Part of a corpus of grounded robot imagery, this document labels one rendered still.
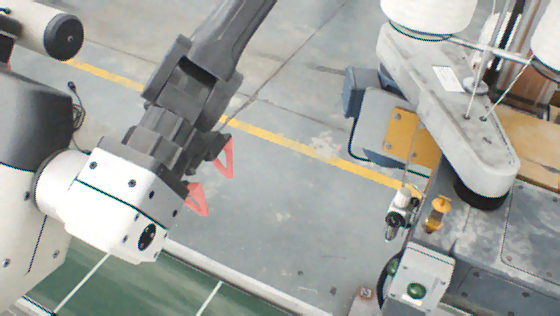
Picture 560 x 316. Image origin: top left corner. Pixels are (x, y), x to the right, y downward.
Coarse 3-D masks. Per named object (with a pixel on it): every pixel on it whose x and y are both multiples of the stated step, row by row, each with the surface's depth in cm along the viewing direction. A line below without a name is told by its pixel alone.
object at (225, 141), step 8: (224, 136) 86; (216, 144) 83; (224, 144) 84; (232, 144) 87; (208, 152) 81; (216, 152) 82; (232, 152) 87; (208, 160) 82; (216, 160) 89; (232, 160) 88; (224, 168) 90; (232, 168) 89; (232, 176) 90
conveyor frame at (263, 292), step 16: (176, 256) 188; (192, 256) 183; (208, 272) 185; (224, 272) 180; (240, 288) 181; (256, 288) 176; (272, 288) 174; (16, 304) 169; (32, 304) 161; (272, 304) 178; (288, 304) 173; (304, 304) 171
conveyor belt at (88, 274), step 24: (72, 240) 187; (72, 264) 179; (96, 264) 180; (120, 264) 181; (144, 264) 182; (168, 264) 183; (48, 288) 170; (72, 288) 171; (96, 288) 172; (120, 288) 173; (144, 288) 174; (168, 288) 175; (192, 288) 176; (216, 288) 177; (48, 312) 173; (72, 312) 165; (96, 312) 166; (120, 312) 166; (144, 312) 167; (168, 312) 168; (192, 312) 169; (216, 312) 170; (240, 312) 171; (264, 312) 172
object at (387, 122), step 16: (368, 96) 111; (384, 96) 109; (400, 96) 108; (368, 112) 113; (384, 112) 111; (400, 112) 108; (368, 128) 116; (384, 128) 114; (400, 128) 111; (368, 144) 118; (384, 144) 115; (400, 144) 113; (416, 144) 111; (432, 144) 109; (400, 160) 117; (416, 160) 114; (432, 160) 112
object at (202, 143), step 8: (200, 136) 80; (208, 136) 84; (216, 136) 83; (192, 144) 79; (200, 144) 80; (208, 144) 81; (192, 152) 79; (200, 152) 80; (192, 160) 79; (200, 160) 79; (192, 168) 77
